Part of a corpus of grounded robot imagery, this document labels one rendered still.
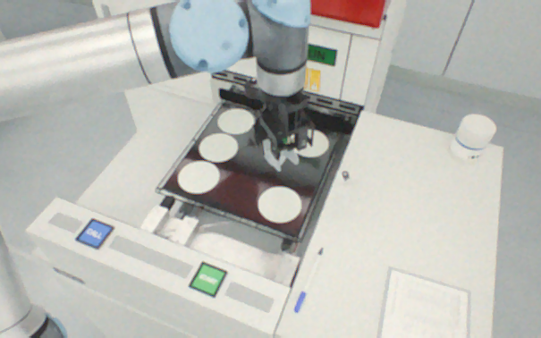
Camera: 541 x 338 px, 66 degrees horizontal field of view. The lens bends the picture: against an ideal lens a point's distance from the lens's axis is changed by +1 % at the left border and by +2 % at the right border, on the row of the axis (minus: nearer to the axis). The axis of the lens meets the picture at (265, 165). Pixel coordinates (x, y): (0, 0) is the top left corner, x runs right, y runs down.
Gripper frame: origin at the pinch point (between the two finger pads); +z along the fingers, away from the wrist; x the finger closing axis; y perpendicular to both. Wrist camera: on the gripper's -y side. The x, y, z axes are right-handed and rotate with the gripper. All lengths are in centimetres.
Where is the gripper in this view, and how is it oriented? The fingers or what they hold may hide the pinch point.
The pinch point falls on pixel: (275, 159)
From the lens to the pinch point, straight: 80.8
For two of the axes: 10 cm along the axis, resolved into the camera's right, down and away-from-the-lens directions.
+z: 0.2, 6.5, 7.6
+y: 4.4, 6.7, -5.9
